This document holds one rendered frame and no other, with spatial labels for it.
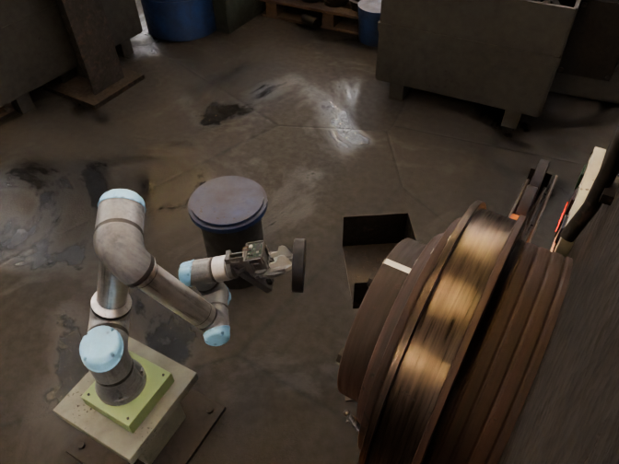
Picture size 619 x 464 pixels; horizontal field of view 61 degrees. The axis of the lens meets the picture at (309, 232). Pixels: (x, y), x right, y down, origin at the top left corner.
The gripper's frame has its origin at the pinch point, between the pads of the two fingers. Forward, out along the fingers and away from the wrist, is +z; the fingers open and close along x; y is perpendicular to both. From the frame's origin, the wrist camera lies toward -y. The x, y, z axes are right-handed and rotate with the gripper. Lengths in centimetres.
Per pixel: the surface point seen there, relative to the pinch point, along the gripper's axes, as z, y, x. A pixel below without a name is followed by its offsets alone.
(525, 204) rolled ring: 66, -17, 24
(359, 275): 14.1, -16.6, 5.5
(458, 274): 40, 52, -55
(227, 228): -38, -21, 42
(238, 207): -35, -20, 53
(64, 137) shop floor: -166, -28, 157
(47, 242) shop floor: -143, -35, 71
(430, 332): 36, 50, -62
